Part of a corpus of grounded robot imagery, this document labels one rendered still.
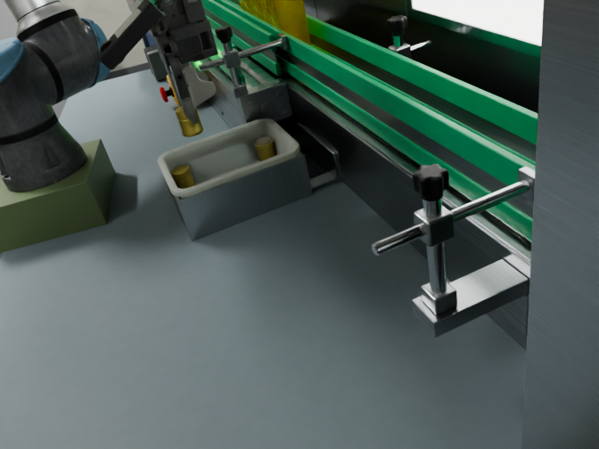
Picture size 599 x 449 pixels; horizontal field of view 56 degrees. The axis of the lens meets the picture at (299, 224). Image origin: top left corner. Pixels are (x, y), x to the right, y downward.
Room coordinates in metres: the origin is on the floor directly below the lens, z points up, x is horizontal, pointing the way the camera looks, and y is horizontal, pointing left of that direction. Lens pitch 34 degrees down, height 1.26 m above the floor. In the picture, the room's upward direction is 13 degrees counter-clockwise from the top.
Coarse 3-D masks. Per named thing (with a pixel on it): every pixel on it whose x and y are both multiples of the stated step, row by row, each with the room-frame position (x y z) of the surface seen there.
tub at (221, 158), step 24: (264, 120) 0.98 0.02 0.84; (192, 144) 0.95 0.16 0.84; (216, 144) 0.96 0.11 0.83; (240, 144) 0.97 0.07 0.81; (288, 144) 0.87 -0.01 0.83; (168, 168) 0.92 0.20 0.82; (192, 168) 0.94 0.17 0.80; (216, 168) 0.95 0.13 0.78; (240, 168) 0.95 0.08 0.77; (192, 192) 0.78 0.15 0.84
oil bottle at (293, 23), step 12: (276, 0) 1.10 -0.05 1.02; (288, 0) 1.10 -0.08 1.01; (300, 0) 1.11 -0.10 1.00; (276, 12) 1.10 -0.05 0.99; (288, 12) 1.10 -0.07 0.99; (300, 12) 1.10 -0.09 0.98; (276, 24) 1.11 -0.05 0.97; (288, 24) 1.10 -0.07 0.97; (300, 24) 1.10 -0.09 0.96; (300, 36) 1.10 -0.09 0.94
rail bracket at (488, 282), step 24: (432, 168) 0.40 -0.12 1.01; (528, 168) 0.43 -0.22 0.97; (432, 192) 0.39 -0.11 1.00; (504, 192) 0.41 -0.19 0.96; (528, 192) 0.42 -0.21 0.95; (432, 216) 0.39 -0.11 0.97; (456, 216) 0.40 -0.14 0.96; (384, 240) 0.38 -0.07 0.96; (408, 240) 0.38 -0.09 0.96; (432, 240) 0.38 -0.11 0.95; (432, 264) 0.39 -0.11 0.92; (504, 264) 0.43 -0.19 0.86; (432, 288) 0.39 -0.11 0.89; (456, 288) 0.41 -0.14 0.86; (480, 288) 0.40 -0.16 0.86; (504, 288) 0.40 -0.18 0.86; (528, 288) 0.40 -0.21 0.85; (432, 312) 0.39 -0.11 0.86; (456, 312) 0.38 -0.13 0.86; (480, 312) 0.39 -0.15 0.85; (504, 312) 0.43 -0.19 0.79; (528, 312) 0.40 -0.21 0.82
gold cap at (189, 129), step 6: (180, 108) 0.90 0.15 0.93; (180, 114) 0.88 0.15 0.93; (180, 120) 0.88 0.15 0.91; (186, 120) 0.88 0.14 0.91; (198, 120) 0.89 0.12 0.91; (180, 126) 0.89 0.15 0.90; (186, 126) 0.88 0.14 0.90; (192, 126) 0.88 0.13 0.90; (198, 126) 0.88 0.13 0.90; (186, 132) 0.88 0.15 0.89; (192, 132) 0.88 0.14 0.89; (198, 132) 0.88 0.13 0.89
